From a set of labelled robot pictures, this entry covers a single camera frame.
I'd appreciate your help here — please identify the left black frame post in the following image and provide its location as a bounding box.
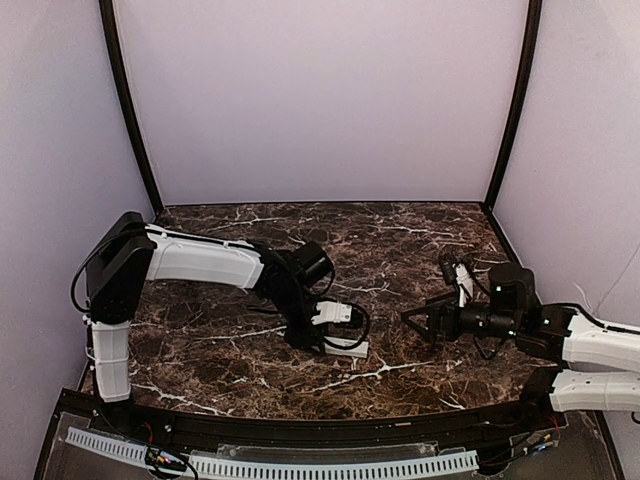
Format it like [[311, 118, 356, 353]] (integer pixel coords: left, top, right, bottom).
[[98, 0, 164, 215]]

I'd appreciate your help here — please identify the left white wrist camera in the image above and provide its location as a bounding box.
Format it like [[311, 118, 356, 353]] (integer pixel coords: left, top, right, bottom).
[[311, 300, 353, 325]]

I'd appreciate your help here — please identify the black front rail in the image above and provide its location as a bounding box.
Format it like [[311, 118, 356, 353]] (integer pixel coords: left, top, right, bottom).
[[124, 404, 526, 454]]

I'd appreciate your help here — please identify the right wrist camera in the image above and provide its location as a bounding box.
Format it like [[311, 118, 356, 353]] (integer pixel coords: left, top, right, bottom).
[[438, 252, 474, 307]]

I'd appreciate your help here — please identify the right black frame post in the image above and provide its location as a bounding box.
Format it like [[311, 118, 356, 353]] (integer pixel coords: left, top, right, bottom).
[[483, 0, 543, 211]]

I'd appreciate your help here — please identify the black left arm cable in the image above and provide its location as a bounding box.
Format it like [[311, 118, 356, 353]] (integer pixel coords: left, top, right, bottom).
[[247, 299, 372, 351]]

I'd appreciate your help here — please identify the right white cable duct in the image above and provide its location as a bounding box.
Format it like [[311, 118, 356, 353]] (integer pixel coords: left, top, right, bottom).
[[190, 451, 479, 480]]

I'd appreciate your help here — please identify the left white cable duct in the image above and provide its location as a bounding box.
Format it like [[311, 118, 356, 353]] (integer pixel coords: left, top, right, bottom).
[[65, 427, 146, 468]]

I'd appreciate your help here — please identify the white cable duct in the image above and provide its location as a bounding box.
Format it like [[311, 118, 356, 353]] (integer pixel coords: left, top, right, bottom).
[[190, 451, 479, 480], [65, 427, 146, 468]]

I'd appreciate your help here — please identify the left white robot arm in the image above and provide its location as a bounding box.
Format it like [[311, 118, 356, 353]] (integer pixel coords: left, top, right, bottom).
[[72, 212, 333, 403]]

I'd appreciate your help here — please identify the black frame post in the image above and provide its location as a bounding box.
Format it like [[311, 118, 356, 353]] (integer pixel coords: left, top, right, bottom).
[[483, 0, 543, 211], [98, 0, 164, 215]]

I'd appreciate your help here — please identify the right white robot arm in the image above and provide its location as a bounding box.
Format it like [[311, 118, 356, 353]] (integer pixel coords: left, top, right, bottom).
[[401, 257, 639, 415]]

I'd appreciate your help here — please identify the white remote control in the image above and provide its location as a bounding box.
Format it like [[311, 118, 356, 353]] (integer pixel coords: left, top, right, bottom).
[[324, 337, 369, 359]]

